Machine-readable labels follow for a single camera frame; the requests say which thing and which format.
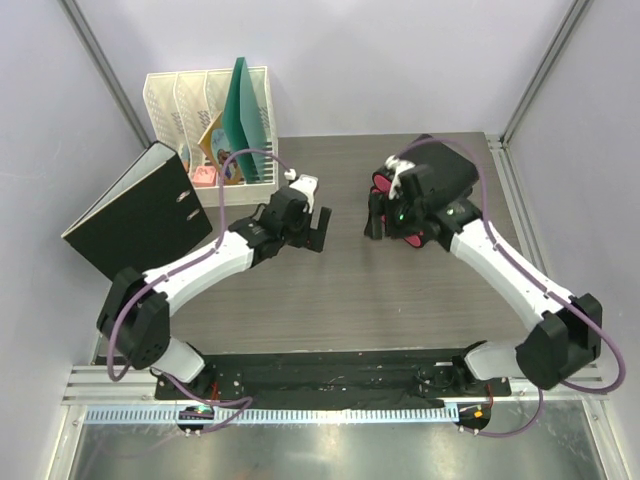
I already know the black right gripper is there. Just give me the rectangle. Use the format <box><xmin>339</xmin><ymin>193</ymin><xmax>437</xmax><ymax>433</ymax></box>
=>
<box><xmin>365</xmin><ymin>192</ymin><xmax>423</xmax><ymax>243</ymax></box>

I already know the pink top drawer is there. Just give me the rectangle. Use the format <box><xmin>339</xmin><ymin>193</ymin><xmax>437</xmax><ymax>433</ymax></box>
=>
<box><xmin>372</xmin><ymin>172</ymin><xmax>392</xmax><ymax>194</ymax></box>

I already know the pink drawer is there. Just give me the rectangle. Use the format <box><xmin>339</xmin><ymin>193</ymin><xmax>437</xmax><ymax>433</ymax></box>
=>
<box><xmin>404</xmin><ymin>235</ymin><xmax>425</xmax><ymax>248</ymax></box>
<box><xmin>372</xmin><ymin>172</ymin><xmax>392</xmax><ymax>194</ymax></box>

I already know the pink bottom drawer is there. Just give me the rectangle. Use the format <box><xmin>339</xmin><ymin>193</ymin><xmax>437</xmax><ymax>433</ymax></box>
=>
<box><xmin>404</xmin><ymin>235</ymin><xmax>425</xmax><ymax>248</ymax></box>

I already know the black drawer organizer box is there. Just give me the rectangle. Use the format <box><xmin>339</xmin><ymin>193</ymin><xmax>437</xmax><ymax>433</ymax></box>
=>
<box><xmin>370</xmin><ymin>133</ymin><xmax>479</xmax><ymax>249</ymax></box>

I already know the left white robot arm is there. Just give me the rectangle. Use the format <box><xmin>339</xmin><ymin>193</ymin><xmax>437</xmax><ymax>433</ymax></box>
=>
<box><xmin>97</xmin><ymin>175</ymin><xmax>331</xmax><ymax>399</ymax></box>

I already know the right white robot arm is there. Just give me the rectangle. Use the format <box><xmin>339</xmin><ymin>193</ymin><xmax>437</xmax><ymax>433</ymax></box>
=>
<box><xmin>365</xmin><ymin>159</ymin><xmax>602</xmax><ymax>395</ymax></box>

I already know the pink sticky note pad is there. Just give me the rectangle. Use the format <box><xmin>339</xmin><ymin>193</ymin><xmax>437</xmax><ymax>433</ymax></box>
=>
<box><xmin>192</xmin><ymin>165</ymin><xmax>218</xmax><ymax>188</ymax></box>

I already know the colourful picture booklet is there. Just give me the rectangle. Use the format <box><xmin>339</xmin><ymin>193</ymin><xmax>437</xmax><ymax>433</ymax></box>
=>
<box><xmin>198</xmin><ymin>111</ymin><xmax>243</xmax><ymax>185</ymax></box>

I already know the green plastic folder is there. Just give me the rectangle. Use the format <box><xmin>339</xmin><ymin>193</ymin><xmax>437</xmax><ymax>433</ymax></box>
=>
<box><xmin>222</xmin><ymin>57</ymin><xmax>266</xmax><ymax>184</ymax></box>

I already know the white magazine file rack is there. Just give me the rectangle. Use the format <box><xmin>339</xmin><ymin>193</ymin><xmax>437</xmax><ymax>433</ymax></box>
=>
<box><xmin>142</xmin><ymin>66</ymin><xmax>279</xmax><ymax>207</ymax></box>

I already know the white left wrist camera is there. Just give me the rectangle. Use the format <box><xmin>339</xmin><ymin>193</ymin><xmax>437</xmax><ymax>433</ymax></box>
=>
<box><xmin>284</xmin><ymin>169</ymin><xmax>319</xmax><ymax>213</ymax></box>

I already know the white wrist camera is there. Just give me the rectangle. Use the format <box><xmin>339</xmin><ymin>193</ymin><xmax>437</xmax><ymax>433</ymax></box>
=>
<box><xmin>284</xmin><ymin>169</ymin><xmax>319</xmax><ymax>213</ymax></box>
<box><xmin>384</xmin><ymin>155</ymin><xmax>415</xmax><ymax>200</ymax></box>

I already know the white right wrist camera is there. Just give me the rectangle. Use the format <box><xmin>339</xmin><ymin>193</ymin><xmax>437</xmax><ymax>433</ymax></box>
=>
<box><xmin>384</xmin><ymin>155</ymin><xmax>415</xmax><ymax>200</ymax></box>

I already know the black ring binder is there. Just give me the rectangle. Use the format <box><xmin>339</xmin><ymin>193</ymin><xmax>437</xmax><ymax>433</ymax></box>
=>
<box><xmin>62</xmin><ymin>141</ymin><xmax>213</xmax><ymax>280</ymax></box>

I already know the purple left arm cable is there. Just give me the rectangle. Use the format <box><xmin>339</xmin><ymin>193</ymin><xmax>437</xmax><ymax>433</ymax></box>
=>
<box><xmin>107</xmin><ymin>148</ymin><xmax>296</xmax><ymax>434</ymax></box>

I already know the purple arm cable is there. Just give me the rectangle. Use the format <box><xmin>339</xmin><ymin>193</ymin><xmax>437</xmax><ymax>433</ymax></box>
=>
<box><xmin>107</xmin><ymin>148</ymin><xmax>296</xmax><ymax>434</ymax></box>
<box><xmin>394</xmin><ymin>137</ymin><xmax>627</xmax><ymax>439</ymax></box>

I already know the white slotted cable duct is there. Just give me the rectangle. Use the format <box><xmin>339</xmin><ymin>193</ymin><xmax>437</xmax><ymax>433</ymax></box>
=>
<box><xmin>84</xmin><ymin>404</ymin><xmax>459</xmax><ymax>425</ymax></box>

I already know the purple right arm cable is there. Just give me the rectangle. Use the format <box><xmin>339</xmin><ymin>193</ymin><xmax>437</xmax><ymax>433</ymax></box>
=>
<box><xmin>394</xmin><ymin>137</ymin><xmax>627</xmax><ymax>439</ymax></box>

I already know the aluminium rail frame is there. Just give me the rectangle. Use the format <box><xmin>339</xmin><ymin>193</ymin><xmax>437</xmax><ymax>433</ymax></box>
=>
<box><xmin>47</xmin><ymin>132</ymin><xmax>626</xmax><ymax>480</ymax></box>

